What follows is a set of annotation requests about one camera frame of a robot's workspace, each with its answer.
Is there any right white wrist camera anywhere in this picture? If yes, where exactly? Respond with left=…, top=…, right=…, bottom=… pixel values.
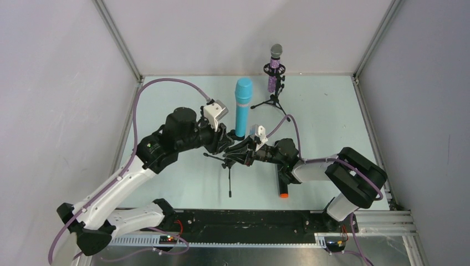
left=249, top=124, right=268, bottom=145

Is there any right circuit board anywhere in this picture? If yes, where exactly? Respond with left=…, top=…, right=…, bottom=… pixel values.
left=325, top=240, right=346, bottom=254

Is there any black tripod shock-mount stand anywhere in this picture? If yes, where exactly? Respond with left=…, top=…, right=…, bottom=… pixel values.
left=251, top=63, right=287, bottom=115

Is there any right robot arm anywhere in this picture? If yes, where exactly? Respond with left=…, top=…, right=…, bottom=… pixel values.
left=223, top=138, right=387, bottom=222

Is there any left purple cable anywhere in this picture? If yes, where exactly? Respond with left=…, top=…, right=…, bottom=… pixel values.
left=48, top=78, right=214, bottom=266

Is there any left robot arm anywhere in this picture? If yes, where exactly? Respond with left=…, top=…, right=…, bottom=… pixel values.
left=57, top=103, right=233, bottom=256

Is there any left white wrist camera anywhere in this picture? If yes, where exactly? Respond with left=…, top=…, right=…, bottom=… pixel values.
left=203, top=100, right=228, bottom=132

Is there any left circuit board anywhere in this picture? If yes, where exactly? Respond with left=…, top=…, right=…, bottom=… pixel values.
left=158, top=235, right=179, bottom=245

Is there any purple glitter microphone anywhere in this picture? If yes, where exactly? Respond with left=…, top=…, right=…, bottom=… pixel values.
left=268, top=44, right=283, bottom=94

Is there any circuit board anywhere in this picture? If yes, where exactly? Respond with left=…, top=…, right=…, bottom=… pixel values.
left=325, top=240, right=346, bottom=254
left=158, top=235, right=179, bottom=245

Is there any black small tripod stand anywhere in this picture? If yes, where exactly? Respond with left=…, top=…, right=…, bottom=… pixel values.
left=203, top=152, right=236, bottom=198

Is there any turquoise microphone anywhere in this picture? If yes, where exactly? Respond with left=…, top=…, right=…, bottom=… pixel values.
left=234, top=78, right=253, bottom=136

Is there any black round-base mic stand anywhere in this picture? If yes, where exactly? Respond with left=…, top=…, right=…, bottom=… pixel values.
left=227, top=129, right=246, bottom=141

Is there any black microphone orange end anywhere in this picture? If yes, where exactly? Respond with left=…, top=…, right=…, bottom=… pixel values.
left=275, top=165, right=289, bottom=198

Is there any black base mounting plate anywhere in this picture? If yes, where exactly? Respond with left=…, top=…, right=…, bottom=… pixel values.
left=157, top=209, right=359, bottom=244

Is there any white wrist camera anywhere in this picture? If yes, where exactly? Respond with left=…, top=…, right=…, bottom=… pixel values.
left=203, top=100, right=228, bottom=132
left=249, top=124, right=268, bottom=145

